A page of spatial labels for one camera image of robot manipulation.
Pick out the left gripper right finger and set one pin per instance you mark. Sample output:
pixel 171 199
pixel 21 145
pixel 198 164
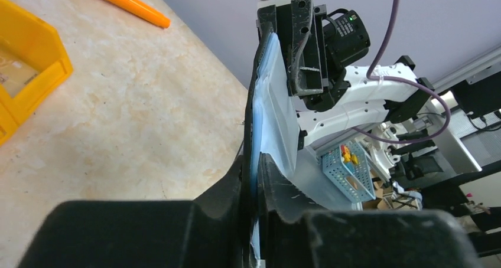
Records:
pixel 297 232

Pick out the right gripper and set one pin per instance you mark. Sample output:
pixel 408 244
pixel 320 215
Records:
pixel 302 44

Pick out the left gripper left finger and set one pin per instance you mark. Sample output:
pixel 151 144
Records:
pixel 177 233

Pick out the black leather card holder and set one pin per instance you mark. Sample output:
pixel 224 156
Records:
pixel 270 128

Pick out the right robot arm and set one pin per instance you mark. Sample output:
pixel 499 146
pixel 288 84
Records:
pixel 358 95

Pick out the beige striped cards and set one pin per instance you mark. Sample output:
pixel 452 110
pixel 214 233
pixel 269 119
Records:
pixel 15 73

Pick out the yellow bin with beige cards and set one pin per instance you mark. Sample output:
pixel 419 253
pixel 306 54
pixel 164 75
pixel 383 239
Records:
pixel 34 62

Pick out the blue perforated basket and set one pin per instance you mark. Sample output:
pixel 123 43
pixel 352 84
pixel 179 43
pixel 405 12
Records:
pixel 347 167

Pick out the orange toy microphone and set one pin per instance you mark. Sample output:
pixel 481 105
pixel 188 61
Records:
pixel 143 11

